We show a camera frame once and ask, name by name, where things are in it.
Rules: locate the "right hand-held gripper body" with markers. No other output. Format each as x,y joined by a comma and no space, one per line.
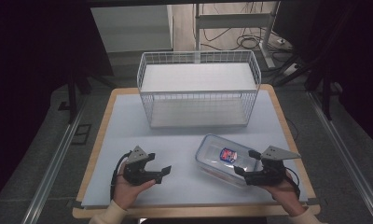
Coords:
270,174

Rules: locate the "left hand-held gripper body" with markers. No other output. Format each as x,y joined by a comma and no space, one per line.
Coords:
136,174

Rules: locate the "clear plastic container with label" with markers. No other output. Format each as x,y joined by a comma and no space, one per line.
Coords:
212,152

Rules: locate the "person's left hand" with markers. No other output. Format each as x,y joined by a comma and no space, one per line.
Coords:
128,193

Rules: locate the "person's right hand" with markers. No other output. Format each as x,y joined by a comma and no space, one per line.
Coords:
284,194

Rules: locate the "white table mat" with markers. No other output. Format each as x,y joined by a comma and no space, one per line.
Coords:
128,124

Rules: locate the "wooden table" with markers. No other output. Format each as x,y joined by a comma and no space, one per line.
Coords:
94,161

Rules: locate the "white power strip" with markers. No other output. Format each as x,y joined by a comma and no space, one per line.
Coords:
290,70

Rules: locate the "black metal stand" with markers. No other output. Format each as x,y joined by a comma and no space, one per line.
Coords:
326,90
72,93

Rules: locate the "white cabinet panel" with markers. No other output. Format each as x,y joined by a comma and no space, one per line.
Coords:
131,28

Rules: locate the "aluminium floor rail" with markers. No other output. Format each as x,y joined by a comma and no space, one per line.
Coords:
51,168
346,155

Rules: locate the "white metal stand frame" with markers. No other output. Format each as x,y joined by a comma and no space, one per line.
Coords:
234,20

